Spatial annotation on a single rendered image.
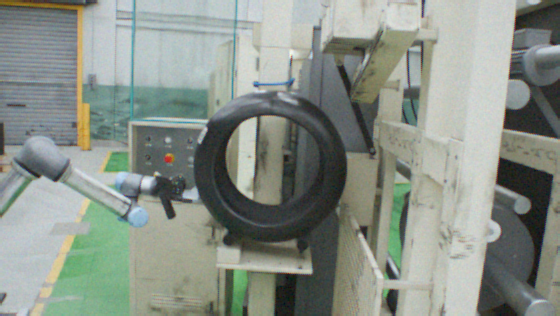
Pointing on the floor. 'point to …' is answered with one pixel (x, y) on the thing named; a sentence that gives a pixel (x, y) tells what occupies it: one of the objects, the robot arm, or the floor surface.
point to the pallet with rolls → (5, 152)
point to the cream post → (270, 136)
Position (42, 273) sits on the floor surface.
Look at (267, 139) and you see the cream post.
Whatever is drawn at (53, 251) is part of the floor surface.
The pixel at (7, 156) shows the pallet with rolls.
